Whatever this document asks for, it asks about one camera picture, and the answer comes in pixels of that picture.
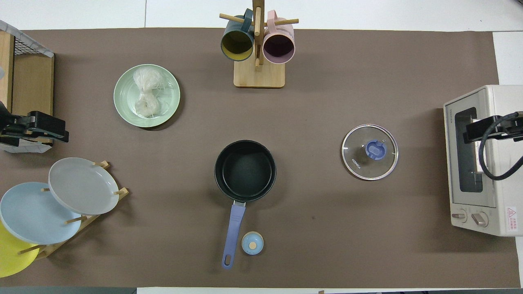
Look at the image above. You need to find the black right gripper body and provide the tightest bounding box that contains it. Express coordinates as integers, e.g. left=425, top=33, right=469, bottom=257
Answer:
left=470, top=116, right=507, bottom=142

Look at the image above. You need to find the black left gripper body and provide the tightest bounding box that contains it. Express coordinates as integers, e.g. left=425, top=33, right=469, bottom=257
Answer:
left=25, top=111, right=67, bottom=137

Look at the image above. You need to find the white vermicelli bundle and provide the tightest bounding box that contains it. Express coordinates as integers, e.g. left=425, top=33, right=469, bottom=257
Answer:
left=133, top=67, right=165, bottom=118

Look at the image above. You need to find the glass lid blue knob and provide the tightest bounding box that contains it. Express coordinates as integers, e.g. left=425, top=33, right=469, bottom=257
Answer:
left=341, top=124, right=399, bottom=181

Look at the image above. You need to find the grey plate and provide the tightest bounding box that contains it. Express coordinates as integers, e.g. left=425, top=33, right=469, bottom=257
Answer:
left=48, top=157, right=120, bottom=216

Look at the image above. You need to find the light blue plate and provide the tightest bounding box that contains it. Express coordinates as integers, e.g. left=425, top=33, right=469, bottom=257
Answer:
left=0, top=182, right=82, bottom=245

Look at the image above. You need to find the wooden plate rack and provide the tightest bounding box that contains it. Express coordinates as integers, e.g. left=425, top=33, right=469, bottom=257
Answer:
left=18, top=160, right=130, bottom=260

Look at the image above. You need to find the green plate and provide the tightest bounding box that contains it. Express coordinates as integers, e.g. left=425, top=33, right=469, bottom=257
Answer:
left=114, top=64, right=181, bottom=128

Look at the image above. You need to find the yellow plate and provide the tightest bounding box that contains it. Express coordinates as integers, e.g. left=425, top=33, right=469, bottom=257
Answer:
left=0, top=220, right=40, bottom=278

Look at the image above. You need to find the marble pattern bag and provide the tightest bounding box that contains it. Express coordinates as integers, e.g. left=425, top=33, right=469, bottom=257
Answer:
left=0, top=137, right=53, bottom=154

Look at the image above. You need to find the beige toaster oven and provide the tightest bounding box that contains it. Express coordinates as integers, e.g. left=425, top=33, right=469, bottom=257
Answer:
left=443, top=85, right=523, bottom=237

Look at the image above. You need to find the brown table mat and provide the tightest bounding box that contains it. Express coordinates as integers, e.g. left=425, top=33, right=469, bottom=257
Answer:
left=0, top=28, right=520, bottom=288

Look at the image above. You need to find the dark teal mug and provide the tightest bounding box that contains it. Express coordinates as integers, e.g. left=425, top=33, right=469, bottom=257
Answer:
left=220, top=8, right=255, bottom=62

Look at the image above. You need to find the wooden mug tree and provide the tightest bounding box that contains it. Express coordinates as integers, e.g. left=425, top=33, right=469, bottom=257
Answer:
left=219, top=0, right=299, bottom=89

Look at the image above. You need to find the pink mug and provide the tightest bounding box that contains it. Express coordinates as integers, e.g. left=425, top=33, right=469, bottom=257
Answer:
left=262, top=10, right=295, bottom=65

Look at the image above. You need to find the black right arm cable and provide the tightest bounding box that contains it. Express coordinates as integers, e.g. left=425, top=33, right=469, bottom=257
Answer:
left=478, top=111, right=523, bottom=181

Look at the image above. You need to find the wooden shelf wire basket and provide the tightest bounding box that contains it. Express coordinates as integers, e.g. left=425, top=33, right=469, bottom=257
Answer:
left=0, top=20, right=55, bottom=121

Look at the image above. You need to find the black pot purple handle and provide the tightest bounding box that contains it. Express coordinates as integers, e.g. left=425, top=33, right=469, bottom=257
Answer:
left=214, top=140, right=277, bottom=270

